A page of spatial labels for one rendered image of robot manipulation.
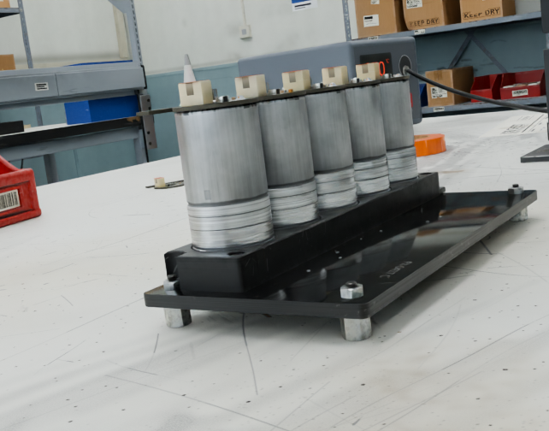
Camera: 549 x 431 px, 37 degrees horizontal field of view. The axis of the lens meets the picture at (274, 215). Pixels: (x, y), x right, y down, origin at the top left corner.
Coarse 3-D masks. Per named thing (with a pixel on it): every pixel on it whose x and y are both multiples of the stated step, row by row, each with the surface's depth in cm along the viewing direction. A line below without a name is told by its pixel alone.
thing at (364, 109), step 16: (352, 96) 29; (368, 96) 30; (352, 112) 30; (368, 112) 30; (352, 128) 30; (368, 128) 30; (352, 144) 30; (368, 144) 30; (384, 144) 30; (368, 160) 30; (384, 160) 30; (368, 176) 30; (384, 176) 30; (368, 192) 30
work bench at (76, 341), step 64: (448, 128) 82; (64, 192) 65; (128, 192) 60; (0, 256) 39; (64, 256) 37; (128, 256) 35; (512, 256) 27; (0, 320) 27; (64, 320) 26; (128, 320) 25; (192, 320) 24; (256, 320) 23; (320, 320) 22; (384, 320) 22; (448, 320) 21; (512, 320) 20; (0, 384) 20; (64, 384) 20; (128, 384) 19; (192, 384) 19; (256, 384) 18; (320, 384) 18; (384, 384) 17; (448, 384) 17; (512, 384) 16
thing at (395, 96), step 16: (400, 80) 32; (384, 96) 32; (400, 96) 32; (384, 112) 32; (400, 112) 32; (384, 128) 32; (400, 128) 32; (400, 144) 32; (400, 160) 32; (400, 176) 32; (416, 176) 33
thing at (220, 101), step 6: (222, 96) 23; (216, 102) 23; (222, 102) 23; (228, 102) 22; (234, 102) 23; (240, 102) 23; (246, 102) 23; (252, 102) 23; (174, 108) 23; (180, 108) 23; (186, 108) 23; (192, 108) 23; (198, 108) 22; (204, 108) 22; (210, 108) 22
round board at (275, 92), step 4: (272, 92) 25; (276, 92) 25; (280, 92) 27; (284, 92) 26; (288, 92) 25; (292, 92) 25; (296, 92) 25; (300, 92) 25; (304, 92) 26; (264, 96) 25; (268, 96) 25; (272, 96) 25; (276, 96) 25; (280, 96) 25; (284, 96) 25; (288, 96) 25; (292, 96) 25; (260, 100) 25
